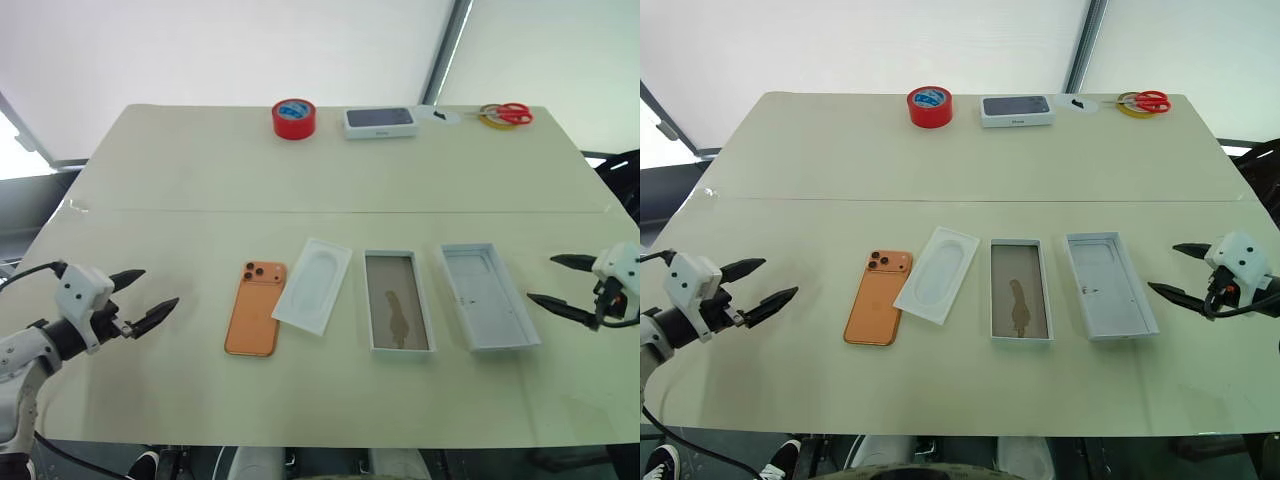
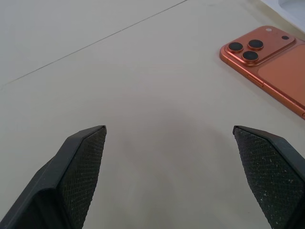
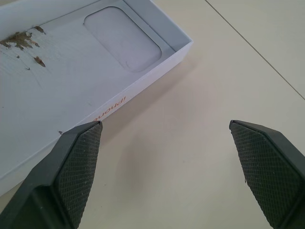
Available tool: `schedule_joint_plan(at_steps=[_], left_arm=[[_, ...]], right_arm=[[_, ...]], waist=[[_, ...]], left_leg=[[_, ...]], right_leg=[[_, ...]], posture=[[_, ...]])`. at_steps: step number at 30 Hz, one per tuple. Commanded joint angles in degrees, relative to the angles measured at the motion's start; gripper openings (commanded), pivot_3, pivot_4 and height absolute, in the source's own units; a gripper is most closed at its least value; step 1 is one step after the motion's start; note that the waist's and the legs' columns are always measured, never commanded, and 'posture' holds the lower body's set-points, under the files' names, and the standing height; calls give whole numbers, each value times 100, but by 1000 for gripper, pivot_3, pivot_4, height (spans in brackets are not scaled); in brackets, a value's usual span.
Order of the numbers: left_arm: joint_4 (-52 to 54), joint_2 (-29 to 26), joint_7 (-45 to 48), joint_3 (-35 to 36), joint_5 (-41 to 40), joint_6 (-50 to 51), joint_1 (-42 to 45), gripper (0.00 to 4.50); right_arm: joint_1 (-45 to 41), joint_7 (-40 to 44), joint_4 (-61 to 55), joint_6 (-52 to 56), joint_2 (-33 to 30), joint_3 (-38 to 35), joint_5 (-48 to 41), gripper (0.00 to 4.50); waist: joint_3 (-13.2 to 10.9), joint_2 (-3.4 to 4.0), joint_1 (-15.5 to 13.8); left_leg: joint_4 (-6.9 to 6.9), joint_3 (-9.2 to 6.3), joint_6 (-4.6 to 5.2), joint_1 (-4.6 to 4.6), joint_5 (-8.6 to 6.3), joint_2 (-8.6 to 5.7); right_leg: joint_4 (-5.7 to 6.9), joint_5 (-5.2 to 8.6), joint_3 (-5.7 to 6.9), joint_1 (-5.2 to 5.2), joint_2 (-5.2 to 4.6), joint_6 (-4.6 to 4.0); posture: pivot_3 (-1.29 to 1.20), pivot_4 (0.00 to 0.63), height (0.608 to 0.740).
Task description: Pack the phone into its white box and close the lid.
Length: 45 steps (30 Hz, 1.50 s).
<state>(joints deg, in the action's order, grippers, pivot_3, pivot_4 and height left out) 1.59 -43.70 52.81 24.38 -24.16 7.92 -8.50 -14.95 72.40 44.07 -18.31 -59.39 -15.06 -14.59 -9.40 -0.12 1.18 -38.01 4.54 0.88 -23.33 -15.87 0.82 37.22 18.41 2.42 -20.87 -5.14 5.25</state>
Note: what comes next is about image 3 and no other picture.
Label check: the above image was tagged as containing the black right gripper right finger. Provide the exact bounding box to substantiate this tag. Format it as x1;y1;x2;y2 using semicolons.
229;119;305;229

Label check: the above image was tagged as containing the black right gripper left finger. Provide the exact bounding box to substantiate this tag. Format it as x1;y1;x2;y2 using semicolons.
0;121;103;229

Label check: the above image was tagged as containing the white orange iPhone box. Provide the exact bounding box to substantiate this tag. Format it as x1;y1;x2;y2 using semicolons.
0;0;194;198

